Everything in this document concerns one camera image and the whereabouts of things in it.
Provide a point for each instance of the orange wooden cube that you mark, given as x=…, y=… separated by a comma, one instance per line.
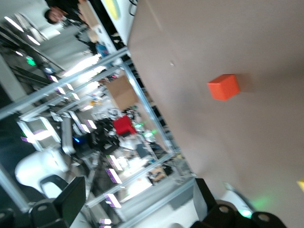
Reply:
x=223, y=88

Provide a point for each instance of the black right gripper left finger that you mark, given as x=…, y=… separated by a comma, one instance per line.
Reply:
x=71, y=197

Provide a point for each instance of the brown cardboard box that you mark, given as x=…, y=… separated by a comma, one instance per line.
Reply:
x=121, y=92

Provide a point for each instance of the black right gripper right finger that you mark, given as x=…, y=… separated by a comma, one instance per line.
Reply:
x=202, y=199

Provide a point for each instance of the green exit sign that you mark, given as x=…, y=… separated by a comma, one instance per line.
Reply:
x=31, y=61

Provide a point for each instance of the yellow wooden cube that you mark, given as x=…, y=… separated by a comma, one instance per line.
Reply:
x=301, y=185

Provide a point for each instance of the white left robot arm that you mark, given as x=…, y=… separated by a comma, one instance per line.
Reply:
x=35, y=164

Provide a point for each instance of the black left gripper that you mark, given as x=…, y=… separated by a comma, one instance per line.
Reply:
x=102, y=141

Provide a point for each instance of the person in dark clothes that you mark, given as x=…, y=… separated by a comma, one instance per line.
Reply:
x=55, y=14

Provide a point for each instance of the aluminium safety cell frame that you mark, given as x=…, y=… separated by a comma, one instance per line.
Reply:
x=71, y=78

